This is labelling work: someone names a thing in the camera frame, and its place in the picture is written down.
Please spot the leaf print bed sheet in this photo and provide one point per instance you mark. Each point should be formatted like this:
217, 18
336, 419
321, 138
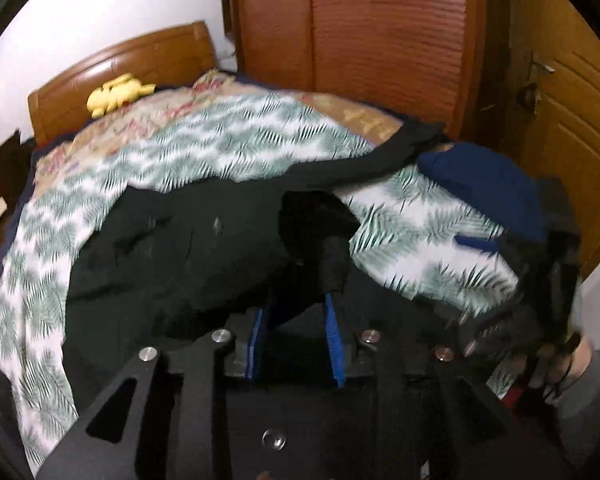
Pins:
260, 130

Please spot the black garment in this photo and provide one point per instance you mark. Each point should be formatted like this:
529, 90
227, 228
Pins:
180, 260

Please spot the wooden slatted wardrobe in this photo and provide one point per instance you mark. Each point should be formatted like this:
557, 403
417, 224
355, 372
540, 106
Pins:
380, 30

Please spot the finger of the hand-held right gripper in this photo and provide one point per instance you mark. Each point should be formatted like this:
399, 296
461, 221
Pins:
485, 332
476, 243

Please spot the dark chair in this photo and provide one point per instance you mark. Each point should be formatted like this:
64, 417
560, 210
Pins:
10, 165

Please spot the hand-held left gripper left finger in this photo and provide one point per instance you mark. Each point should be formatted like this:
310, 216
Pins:
256, 345

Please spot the floral pillow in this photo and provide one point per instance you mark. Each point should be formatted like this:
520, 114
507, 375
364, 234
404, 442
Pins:
130, 125

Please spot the wooden headboard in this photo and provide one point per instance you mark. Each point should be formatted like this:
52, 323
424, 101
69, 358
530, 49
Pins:
130, 60

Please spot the person's right hand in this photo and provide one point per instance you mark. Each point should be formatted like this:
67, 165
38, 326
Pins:
577, 360

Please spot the person's right forearm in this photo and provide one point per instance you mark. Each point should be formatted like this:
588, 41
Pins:
595, 405

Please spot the wooden door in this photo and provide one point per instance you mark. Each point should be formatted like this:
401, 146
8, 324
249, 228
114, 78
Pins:
575, 110

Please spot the yellow plush toy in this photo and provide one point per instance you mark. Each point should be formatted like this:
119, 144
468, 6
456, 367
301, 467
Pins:
115, 95

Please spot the red cloth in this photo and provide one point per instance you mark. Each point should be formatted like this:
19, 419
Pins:
517, 392

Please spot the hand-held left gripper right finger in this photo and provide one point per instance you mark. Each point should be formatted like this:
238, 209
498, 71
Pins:
334, 345

